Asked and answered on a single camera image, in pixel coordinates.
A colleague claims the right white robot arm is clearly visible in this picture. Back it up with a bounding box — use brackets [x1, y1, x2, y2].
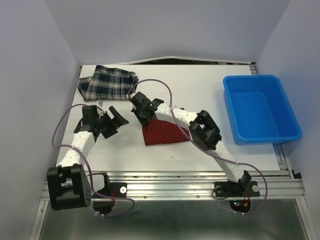
[129, 92, 252, 197]

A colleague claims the blue plastic bin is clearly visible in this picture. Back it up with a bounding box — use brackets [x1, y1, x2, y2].
[223, 74, 302, 145]

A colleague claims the aluminium rail frame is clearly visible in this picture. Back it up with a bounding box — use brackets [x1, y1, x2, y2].
[30, 144, 316, 240]

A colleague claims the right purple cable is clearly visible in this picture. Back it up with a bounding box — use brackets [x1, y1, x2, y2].
[127, 78, 270, 216]

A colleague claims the navy plaid pleated skirt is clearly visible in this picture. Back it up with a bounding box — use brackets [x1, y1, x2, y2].
[77, 65, 139, 102]

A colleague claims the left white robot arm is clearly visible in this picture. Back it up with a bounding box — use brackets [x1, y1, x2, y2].
[46, 103, 129, 211]

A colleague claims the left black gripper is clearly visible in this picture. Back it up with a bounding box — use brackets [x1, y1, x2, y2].
[95, 106, 129, 139]

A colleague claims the red polka dot skirt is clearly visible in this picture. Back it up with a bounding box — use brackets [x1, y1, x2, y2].
[141, 110, 191, 146]

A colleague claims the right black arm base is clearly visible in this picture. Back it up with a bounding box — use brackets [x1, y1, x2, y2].
[211, 181, 260, 215]

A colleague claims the purple cable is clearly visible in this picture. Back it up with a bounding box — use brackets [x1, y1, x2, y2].
[51, 103, 136, 218]
[127, 78, 270, 216]

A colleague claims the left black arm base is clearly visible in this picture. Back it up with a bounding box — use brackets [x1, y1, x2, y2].
[92, 182, 127, 216]

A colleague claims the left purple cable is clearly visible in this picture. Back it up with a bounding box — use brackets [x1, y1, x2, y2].
[51, 103, 136, 218]

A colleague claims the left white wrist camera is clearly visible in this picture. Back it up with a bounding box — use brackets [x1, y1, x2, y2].
[95, 100, 105, 116]

